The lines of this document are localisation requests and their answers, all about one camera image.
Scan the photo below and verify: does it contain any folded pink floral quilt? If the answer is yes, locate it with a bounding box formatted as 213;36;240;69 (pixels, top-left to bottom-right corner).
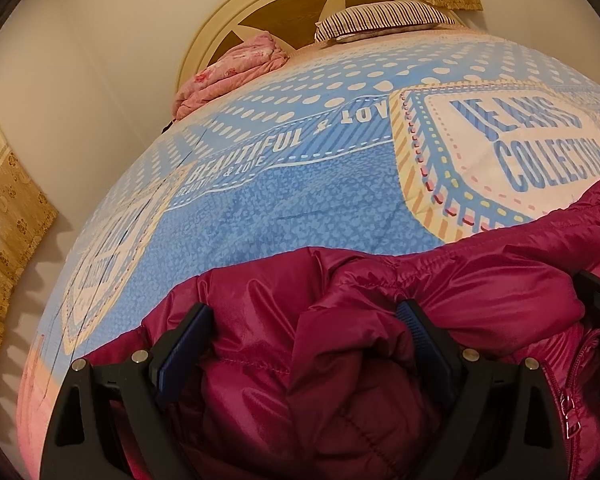
172;31;298;121

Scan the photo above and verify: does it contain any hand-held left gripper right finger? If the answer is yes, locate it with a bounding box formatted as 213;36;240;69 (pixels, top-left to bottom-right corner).
396;300;566;480

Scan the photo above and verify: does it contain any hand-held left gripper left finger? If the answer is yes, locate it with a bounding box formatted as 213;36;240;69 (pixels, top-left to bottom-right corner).
54;302;215;480

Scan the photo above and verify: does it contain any striped pillow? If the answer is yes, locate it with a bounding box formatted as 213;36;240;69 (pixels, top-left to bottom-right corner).
314;2;457;43

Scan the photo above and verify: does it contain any magenta puffer jacket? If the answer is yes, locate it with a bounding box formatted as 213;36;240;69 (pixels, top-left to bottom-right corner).
82;174;600;480

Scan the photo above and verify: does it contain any pink and blue printed blanket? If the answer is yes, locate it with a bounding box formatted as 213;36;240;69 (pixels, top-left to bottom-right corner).
15;30;600;480

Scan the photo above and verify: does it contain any wide beige floral curtain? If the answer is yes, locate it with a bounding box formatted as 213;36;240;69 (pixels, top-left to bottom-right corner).
0;87;59;426

